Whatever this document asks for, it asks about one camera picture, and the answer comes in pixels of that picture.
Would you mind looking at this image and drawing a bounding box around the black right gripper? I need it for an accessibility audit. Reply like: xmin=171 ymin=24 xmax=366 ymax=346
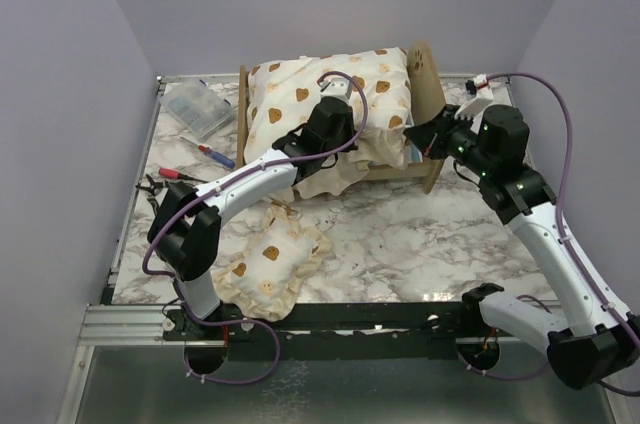
xmin=405 ymin=104 xmax=496 ymax=177

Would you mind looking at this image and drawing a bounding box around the large bear print cushion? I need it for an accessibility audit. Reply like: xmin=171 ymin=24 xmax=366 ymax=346
xmin=244 ymin=47 xmax=411 ymax=202

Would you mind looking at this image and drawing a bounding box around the wooden pet bed frame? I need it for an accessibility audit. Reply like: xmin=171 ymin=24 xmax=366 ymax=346
xmin=237 ymin=41 xmax=445 ymax=201

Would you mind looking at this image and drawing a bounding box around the small bear print pillow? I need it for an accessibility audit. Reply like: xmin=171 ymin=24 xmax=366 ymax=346
xmin=213 ymin=207 xmax=332 ymax=322

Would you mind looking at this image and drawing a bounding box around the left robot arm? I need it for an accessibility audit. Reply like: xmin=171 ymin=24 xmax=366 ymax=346
xmin=142 ymin=96 xmax=359 ymax=339

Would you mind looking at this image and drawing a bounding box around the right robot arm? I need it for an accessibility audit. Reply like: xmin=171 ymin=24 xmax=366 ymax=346
xmin=404 ymin=105 xmax=639 ymax=390

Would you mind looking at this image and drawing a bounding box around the clear plastic screw box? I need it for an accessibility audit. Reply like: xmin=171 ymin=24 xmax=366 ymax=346
xmin=160 ymin=79 xmax=234 ymax=141

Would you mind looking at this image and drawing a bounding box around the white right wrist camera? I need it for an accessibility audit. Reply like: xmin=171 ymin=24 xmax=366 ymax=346
xmin=454 ymin=74 xmax=494 ymax=120

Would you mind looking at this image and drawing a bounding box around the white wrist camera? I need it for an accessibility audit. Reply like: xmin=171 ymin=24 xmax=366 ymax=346
xmin=320 ymin=77 xmax=353 ymax=103
xmin=454 ymin=74 xmax=494 ymax=120

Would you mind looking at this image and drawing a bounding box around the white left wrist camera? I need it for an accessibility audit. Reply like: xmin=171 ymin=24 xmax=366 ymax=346
xmin=320 ymin=77 xmax=353 ymax=103

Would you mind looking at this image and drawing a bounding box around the blue handled screwdriver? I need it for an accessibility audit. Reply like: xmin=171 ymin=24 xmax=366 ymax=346
xmin=180 ymin=136 xmax=235 ymax=169

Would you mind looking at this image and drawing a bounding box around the red handled screwdriver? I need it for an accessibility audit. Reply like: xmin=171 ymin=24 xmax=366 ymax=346
xmin=158 ymin=167 xmax=204 ymax=183

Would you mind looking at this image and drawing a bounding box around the black front mounting rail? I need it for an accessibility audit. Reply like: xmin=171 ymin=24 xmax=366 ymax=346
xmin=163 ymin=302 xmax=503 ymax=369

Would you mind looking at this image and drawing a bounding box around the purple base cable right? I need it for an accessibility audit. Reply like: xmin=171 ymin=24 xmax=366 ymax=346
xmin=462 ymin=293 xmax=554 ymax=381

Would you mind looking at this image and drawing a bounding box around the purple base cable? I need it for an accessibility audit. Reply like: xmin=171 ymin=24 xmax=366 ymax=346
xmin=462 ymin=293 xmax=554 ymax=381
xmin=169 ymin=303 xmax=282 ymax=386

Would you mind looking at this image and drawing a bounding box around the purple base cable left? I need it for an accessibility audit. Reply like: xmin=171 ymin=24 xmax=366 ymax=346
xmin=169 ymin=303 xmax=282 ymax=386

